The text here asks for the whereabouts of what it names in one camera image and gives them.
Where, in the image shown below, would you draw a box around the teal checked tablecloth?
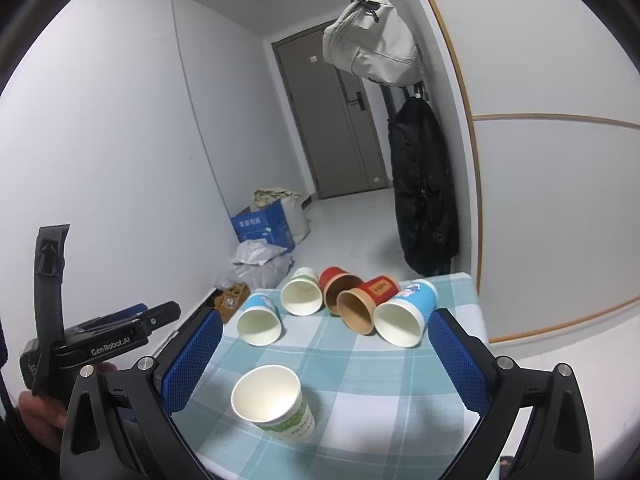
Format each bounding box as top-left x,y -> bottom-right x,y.
170,272 -> 488,480

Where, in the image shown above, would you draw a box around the beige cloth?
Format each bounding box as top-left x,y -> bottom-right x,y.
252,187 -> 302,211

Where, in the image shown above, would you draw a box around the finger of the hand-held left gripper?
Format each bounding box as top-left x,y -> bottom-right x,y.
142,301 -> 182,333
82,303 -> 150,330

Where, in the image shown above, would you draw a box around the white woven sack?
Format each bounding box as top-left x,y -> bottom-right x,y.
280,195 -> 312,246

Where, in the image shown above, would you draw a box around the brown cup with red label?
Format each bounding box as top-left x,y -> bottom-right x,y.
336,274 -> 398,336

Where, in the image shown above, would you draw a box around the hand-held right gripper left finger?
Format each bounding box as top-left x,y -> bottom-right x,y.
60,305 -> 226,480

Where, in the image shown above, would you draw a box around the white cup with green stripes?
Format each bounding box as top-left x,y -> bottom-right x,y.
280,266 -> 322,317

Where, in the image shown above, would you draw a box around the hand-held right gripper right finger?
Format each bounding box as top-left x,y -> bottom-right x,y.
427,307 -> 597,480

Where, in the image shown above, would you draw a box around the white cup with green print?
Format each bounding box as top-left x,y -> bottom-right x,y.
231,365 -> 317,443

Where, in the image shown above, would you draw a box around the person's left forearm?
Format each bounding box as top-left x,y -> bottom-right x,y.
0,400 -> 66,480

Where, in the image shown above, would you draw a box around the blue cardboard box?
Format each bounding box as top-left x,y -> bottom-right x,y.
230,199 -> 297,256

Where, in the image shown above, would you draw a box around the brown slippers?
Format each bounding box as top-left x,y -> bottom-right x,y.
212,282 -> 251,324

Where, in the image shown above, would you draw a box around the person's left hand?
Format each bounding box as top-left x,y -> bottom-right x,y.
17,391 -> 69,445

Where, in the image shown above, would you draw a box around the beige hanging bag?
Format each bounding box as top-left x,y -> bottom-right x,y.
322,0 -> 423,86

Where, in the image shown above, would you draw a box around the black hanging jacket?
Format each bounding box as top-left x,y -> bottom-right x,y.
387,96 -> 460,277

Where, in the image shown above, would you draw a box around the white plastic bag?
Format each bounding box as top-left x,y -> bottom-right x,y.
232,239 -> 293,267

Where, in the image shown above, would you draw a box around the large blue paper cup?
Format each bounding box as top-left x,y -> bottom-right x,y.
373,278 -> 439,348

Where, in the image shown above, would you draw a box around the red paper cup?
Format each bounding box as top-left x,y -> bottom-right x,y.
319,266 -> 365,317

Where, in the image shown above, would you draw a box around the grey door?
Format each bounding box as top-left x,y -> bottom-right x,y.
271,27 -> 392,201

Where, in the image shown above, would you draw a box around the grey plastic bag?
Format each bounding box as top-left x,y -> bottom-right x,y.
215,257 -> 296,292

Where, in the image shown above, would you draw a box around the small blue paper cup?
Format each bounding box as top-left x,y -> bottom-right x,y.
236,292 -> 284,347

